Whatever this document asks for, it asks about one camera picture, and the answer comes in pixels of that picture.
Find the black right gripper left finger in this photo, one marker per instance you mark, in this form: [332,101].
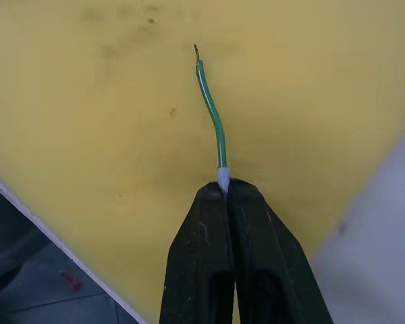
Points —
[195,249]

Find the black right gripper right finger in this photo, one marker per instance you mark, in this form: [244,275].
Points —
[273,256]

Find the green striped birthday candle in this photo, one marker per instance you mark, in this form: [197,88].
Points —
[212,111]

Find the small red object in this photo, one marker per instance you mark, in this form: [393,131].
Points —
[70,278]

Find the dark rounded object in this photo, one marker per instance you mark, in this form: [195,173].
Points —
[0,266]

